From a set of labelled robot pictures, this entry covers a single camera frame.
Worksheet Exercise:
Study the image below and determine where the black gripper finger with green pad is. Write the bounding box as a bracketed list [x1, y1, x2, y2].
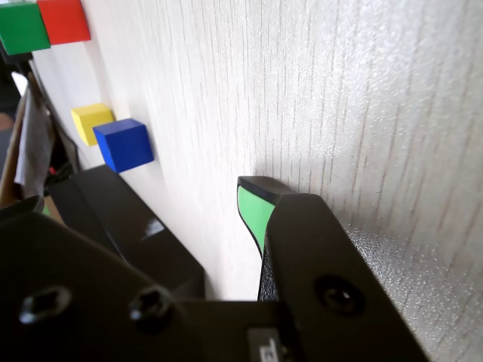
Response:
[236, 175, 432, 362]
[0, 195, 203, 362]

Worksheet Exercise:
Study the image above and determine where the green wooden cube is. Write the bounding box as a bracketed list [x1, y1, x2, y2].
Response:
[0, 1, 52, 57]

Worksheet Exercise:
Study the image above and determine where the blue wooden cube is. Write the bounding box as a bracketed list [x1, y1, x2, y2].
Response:
[92, 118, 155, 174]

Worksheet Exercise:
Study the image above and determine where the yellow wooden cube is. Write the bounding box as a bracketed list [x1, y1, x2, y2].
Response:
[70, 103, 115, 147]

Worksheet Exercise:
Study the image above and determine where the red wooden cube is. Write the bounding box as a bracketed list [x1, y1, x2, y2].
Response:
[36, 0, 92, 46]

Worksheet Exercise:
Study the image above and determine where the white crumpled cloth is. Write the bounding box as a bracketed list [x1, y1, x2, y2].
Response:
[14, 92, 57, 198]

